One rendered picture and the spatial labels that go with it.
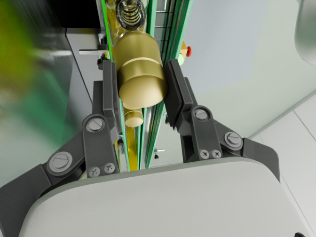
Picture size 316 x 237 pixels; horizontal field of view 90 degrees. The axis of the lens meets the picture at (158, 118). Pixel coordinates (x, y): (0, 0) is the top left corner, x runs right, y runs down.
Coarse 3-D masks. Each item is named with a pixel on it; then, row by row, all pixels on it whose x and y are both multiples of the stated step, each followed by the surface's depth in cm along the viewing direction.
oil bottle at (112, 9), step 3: (105, 0) 19; (108, 0) 19; (111, 0) 19; (114, 0) 19; (144, 0) 19; (147, 0) 20; (105, 3) 20; (108, 3) 19; (111, 3) 19; (114, 3) 19; (144, 3) 20; (147, 3) 20; (108, 6) 20; (111, 6) 19; (114, 6) 19; (144, 6) 20; (147, 6) 21; (111, 9) 20; (114, 9) 20; (114, 12) 20
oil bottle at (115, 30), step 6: (108, 12) 22; (108, 18) 22; (114, 18) 21; (108, 24) 22; (114, 24) 21; (144, 24) 22; (114, 30) 22; (120, 30) 22; (126, 30) 22; (138, 30) 22; (144, 30) 23; (114, 36) 22; (114, 42) 23; (114, 48) 24
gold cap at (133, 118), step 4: (124, 108) 30; (140, 108) 30; (124, 112) 29; (128, 112) 28; (132, 112) 28; (136, 112) 28; (140, 112) 29; (124, 116) 29; (128, 116) 28; (132, 116) 28; (136, 116) 28; (140, 116) 28; (128, 120) 28; (132, 120) 28; (136, 120) 29; (140, 120) 29; (128, 124) 29; (132, 124) 29; (136, 124) 30; (140, 124) 30
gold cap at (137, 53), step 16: (128, 32) 11; (144, 32) 11; (128, 48) 10; (144, 48) 10; (128, 64) 10; (144, 64) 10; (160, 64) 11; (128, 80) 9; (144, 80) 10; (160, 80) 10; (128, 96) 11; (144, 96) 11; (160, 96) 11
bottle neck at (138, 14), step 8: (120, 0) 15; (128, 0) 14; (136, 0) 15; (120, 8) 15; (128, 8) 18; (136, 8) 18; (144, 8) 16; (120, 16) 15; (128, 16) 17; (136, 16) 17; (144, 16) 16; (120, 24) 16; (128, 24) 16; (136, 24) 16
